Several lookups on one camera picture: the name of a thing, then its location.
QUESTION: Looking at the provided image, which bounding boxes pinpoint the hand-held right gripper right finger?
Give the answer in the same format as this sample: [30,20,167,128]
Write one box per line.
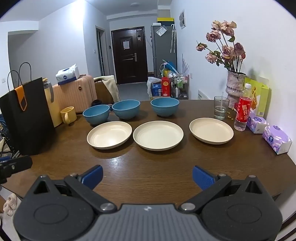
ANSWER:
[180,165,267,214]

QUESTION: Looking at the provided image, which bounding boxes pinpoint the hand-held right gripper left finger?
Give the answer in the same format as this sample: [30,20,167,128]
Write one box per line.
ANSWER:
[28,165,116,214]

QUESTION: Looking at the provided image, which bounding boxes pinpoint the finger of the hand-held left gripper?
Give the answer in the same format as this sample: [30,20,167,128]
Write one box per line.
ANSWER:
[0,156,33,178]

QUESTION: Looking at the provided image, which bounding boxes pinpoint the cream plate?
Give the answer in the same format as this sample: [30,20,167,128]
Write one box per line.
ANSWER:
[189,117,234,144]
[133,121,184,151]
[87,121,133,149]

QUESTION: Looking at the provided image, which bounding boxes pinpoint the blue bowl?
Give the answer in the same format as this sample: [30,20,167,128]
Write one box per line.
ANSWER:
[112,100,141,120]
[83,105,110,126]
[150,97,180,117]

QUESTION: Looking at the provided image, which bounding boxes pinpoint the white shoe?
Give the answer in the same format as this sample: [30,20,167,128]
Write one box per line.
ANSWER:
[7,193,18,208]
[2,202,14,217]

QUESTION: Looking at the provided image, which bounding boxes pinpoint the black paper bag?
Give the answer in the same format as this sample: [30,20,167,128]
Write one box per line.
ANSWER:
[0,62,56,156]

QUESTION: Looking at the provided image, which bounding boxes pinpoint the cream yellow kettle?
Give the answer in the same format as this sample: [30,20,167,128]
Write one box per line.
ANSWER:
[43,78,63,128]

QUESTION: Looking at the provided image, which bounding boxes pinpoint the yellow mug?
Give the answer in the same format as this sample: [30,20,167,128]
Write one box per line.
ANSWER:
[60,107,77,125]

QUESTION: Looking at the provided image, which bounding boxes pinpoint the clear drinking glass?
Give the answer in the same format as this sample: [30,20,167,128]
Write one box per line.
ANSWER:
[214,96,230,120]

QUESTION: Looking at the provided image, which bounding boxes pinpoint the purple tissue pack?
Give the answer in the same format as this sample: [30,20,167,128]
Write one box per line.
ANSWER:
[262,125,292,155]
[246,111,267,134]

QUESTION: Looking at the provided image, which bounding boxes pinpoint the red label water bottle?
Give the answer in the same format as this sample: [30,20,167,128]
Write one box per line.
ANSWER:
[234,83,253,131]

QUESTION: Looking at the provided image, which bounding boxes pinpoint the pink suitcase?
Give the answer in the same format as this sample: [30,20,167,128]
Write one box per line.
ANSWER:
[52,75,97,114]

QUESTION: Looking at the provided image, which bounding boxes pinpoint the wooden chair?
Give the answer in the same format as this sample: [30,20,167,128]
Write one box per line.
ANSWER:
[94,80,115,105]

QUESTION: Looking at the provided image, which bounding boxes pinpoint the metal storage rack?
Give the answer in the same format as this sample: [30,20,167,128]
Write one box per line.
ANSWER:
[171,74,189,100]

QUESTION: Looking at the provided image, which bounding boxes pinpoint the beige jacket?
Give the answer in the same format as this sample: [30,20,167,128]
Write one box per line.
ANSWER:
[94,75,120,103]

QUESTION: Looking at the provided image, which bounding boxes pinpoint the yellow green box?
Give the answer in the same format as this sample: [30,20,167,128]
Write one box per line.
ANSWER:
[244,77,270,117]

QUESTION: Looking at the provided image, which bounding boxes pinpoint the pink textured vase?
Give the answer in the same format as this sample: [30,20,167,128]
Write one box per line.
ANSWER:
[226,71,247,109]

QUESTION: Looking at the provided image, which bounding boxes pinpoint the red box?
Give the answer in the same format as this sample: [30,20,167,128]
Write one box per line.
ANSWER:
[161,77,171,97]

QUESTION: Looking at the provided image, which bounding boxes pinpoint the blue box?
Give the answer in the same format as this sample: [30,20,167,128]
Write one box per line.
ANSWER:
[151,83,162,96]

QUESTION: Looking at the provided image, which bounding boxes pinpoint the white blue tissue pack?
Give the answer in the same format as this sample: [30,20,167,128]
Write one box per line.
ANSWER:
[55,64,80,86]

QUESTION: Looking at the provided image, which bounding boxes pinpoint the white plastic bag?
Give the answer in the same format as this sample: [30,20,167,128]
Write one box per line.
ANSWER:
[147,77,162,95]

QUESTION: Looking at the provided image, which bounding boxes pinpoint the dark brown door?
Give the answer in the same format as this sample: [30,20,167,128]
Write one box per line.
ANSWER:
[111,27,148,85]

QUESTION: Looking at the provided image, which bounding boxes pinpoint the blue bag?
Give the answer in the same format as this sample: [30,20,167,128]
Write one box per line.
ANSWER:
[162,61,178,74]

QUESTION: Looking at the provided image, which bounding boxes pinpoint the dried pink roses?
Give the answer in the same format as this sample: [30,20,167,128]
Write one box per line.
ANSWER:
[196,20,246,73]

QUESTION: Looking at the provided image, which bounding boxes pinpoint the grey refrigerator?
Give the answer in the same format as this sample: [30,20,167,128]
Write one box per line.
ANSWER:
[151,24,177,72]

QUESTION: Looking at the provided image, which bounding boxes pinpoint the pale folded umbrella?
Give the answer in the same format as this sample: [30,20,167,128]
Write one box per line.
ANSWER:
[170,23,176,53]

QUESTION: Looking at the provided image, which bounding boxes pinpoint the yellow black box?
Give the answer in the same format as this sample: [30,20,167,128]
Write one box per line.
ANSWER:
[157,17,174,26]

